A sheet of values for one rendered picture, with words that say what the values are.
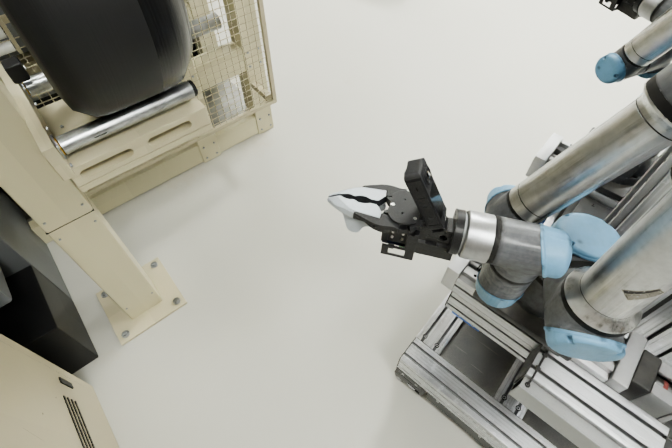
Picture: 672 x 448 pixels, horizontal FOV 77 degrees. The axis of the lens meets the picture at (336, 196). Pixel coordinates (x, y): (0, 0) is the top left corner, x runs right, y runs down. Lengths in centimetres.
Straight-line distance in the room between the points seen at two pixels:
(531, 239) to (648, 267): 14
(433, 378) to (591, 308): 77
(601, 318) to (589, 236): 17
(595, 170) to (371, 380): 116
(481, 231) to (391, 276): 118
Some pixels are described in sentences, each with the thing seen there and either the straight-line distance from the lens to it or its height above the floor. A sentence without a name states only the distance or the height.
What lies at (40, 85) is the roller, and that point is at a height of 90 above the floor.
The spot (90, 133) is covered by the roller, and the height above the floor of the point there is 91.
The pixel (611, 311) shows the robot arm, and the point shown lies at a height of 99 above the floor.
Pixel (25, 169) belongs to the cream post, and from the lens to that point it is 125.
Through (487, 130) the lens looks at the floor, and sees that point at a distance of 247.
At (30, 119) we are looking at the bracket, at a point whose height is 95.
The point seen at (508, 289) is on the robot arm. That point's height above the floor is 97.
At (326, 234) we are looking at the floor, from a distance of 189.
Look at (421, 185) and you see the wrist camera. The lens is 59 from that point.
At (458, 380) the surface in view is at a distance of 147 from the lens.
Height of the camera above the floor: 159
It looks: 52 degrees down
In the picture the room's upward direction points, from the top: straight up
